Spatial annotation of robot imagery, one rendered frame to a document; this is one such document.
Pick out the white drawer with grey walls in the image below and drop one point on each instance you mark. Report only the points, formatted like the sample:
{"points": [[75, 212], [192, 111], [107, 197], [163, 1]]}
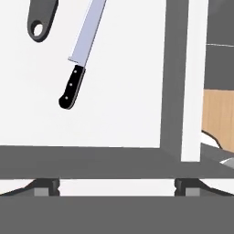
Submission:
{"points": [[128, 91]]}

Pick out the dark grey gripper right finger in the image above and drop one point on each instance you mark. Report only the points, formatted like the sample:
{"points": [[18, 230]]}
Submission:
{"points": [[188, 183]]}

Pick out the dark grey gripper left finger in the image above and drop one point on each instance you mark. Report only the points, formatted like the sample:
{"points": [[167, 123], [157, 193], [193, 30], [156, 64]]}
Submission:
{"points": [[45, 183]]}

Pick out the wooden cutting board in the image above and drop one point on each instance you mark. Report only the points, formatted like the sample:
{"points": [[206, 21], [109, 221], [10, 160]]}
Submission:
{"points": [[219, 112]]}

